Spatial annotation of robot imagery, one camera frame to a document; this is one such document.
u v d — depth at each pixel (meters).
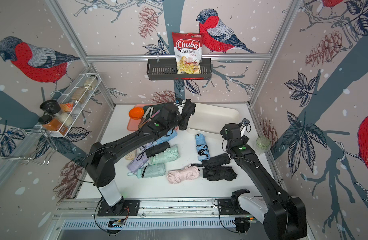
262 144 0.92
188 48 0.83
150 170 0.83
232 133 0.59
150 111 1.15
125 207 0.73
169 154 0.88
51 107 0.62
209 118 1.10
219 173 0.79
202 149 0.90
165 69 0.95
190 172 0.80
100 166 0.46
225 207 0.73
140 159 0.87
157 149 0.91
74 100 0.76
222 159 0.85
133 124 1.07
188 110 0.82
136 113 1.10
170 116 0.63
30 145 0.58
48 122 0.59
